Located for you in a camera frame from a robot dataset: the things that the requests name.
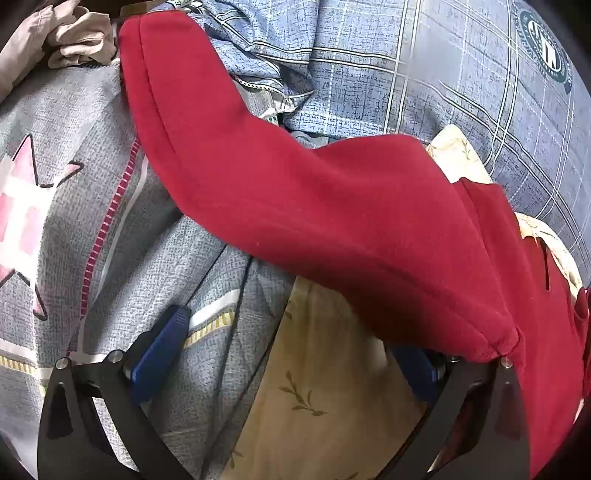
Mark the grey-blue star-print quilt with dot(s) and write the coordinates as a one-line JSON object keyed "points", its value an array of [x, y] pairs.
{"points": [[92, 161]]}

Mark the beige crumpled cloth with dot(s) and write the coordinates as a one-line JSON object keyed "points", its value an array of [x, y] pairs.
{"points": [[74, 41]]}

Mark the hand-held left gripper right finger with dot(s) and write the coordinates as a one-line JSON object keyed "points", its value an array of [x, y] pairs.
{"points": [[418, 374]]}

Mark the red garment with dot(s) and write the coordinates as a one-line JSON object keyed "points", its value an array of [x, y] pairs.
{"points": [[323, 198]]}

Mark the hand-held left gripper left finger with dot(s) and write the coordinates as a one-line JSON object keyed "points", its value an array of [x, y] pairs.
{"points": [[161, 348]]}

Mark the cream leaf-print bed sheet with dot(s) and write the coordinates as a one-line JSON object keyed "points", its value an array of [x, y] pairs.
{"points": [[323, 392]]}

